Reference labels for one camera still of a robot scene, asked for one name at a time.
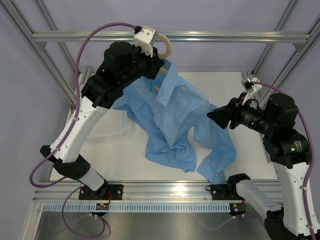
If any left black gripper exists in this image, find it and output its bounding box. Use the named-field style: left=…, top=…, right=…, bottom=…
left=118, top=43, right=163, bottom=89

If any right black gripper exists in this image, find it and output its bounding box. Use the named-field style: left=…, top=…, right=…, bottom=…
left=206, top=91, right=275, bottom=135

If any beige wooden hanger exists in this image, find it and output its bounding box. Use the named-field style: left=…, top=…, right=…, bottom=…
left=151, top=33, right=172, bottom=92

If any light blue shirt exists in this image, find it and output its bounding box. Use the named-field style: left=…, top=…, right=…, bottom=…
left=112, top=61, right=237, bottom=184

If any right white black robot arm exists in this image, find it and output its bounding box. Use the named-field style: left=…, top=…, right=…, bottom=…
left=224, top=93, right=320, bottom=240

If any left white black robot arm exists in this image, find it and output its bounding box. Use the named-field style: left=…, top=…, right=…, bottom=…
left=41, top=41, right=236, bottom=200

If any aluminium top crossbar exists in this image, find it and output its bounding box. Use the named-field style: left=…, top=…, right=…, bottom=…
left=31, top=30, right=311, bottom=44

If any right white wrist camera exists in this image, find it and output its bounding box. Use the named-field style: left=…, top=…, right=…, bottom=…
left=241, top=77, right=262, bottom=104

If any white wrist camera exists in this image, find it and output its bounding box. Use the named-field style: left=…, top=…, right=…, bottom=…
left=133, top=25, right=158, bottom=57
left=241, top=77, right=262, bottom=104

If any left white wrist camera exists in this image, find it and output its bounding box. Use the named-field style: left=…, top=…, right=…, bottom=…
left=133, top=25, right=158, bottom=57

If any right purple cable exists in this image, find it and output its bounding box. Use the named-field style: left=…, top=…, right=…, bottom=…
left=254, top=81, right=317, bottom=238

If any purple cable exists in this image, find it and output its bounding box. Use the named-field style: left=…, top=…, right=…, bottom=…
left=29, top=22, right=138, bottom=188
left=254, top=81, right=317, bottom=238

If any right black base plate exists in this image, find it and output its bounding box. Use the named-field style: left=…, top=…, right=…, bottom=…
left=205, top=183, right=237, bottom=201

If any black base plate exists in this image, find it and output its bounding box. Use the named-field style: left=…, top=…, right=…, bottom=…
left=78, top=184, right=124, bottom=201
left=205, top=183, right=237, bottom=201

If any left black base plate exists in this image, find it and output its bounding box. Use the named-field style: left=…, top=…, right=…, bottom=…
left=78, top=184, right=124, bottom=201

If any white slotted cable duct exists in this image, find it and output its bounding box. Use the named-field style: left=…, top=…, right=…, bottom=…
left=43, top=202, right=231, bottom=213

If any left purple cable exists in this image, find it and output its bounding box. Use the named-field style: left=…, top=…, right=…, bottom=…
left=29, top=22, right=138, bottom=188

